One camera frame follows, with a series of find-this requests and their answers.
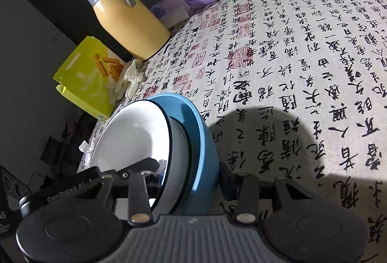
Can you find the crumpled white tissue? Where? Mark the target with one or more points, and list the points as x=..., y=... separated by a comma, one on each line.
x=86, y=146

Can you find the yellow thermos jug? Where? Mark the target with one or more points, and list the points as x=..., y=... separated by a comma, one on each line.
x=130, y=24

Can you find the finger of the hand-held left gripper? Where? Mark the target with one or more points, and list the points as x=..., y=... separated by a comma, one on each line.
x=142, y=165

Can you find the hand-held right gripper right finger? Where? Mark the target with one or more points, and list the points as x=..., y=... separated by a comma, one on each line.
x=225, y=179

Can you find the blue bowl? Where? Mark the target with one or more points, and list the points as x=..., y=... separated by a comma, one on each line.
x=202, y=160

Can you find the calligraphy printed tablecloth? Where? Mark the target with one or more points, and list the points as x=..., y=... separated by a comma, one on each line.
x=302, y=69

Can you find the yellow-green snack box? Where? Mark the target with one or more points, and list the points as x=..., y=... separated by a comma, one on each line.
x=81, y=84

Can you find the white latex glove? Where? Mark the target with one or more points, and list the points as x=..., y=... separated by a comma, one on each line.
x=133, y=72
x=118, y=90

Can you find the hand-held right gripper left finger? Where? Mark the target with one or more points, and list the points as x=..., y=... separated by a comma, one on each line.
x=139, y=190

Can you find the white bowl with black rim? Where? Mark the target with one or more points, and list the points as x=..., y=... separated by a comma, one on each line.
x=130, y=136

